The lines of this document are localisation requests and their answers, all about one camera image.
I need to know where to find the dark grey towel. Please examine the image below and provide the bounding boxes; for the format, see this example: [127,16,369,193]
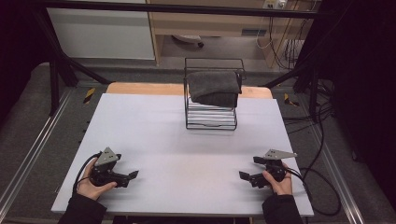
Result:
[186,70,244,108]

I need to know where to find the aluminium floor rail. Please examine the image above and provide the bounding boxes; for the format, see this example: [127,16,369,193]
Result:
[0,89,73,207]
[306,121,366,224]

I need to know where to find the yellow black floor tape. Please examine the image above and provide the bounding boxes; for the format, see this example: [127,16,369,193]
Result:
[283,92,300,107]
[82,87,97,105]

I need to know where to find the light wooden desk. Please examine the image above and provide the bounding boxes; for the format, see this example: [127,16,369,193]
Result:
[146,0,316,68]

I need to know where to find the white power strip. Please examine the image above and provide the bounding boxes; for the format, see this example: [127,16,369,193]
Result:
[262,0,288,10]

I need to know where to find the hanging cable bundle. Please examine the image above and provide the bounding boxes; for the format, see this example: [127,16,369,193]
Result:
[256,16,310,70]

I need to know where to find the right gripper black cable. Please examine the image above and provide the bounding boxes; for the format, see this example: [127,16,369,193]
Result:
[279,166,343,217]

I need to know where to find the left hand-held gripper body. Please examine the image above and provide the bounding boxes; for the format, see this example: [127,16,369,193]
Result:
[89,147,123,188]

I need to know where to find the person's left hand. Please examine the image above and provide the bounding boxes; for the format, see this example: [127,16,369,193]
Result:
[76,158,119,202]

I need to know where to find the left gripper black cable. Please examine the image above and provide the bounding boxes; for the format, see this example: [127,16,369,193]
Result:
[71,151,103,196]

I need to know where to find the black wire rack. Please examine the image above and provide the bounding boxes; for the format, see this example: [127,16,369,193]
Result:
[183,57,248,132]

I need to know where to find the black metal frame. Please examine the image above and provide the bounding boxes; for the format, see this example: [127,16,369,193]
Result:
[29,0,325,123]

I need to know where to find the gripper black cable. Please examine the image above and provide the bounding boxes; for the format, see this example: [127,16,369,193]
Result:
[279,166,343,217]
[71,151,103,196]

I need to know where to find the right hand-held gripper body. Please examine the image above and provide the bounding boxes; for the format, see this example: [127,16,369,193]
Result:
[248,148,298,189]

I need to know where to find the person's right hand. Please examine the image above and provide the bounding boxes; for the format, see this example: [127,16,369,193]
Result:
[262,169,294,197]

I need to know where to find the office chair base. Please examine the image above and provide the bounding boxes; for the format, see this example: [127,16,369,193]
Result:
[170,34,205,49]

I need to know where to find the white cabinet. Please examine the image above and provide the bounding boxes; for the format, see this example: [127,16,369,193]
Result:
[46,0,156,61]

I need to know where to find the wooden table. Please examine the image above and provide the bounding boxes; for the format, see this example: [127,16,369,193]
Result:
[106,81,274,100]

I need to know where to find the black floor cables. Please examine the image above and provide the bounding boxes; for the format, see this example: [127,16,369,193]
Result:
[281,77,336,135]

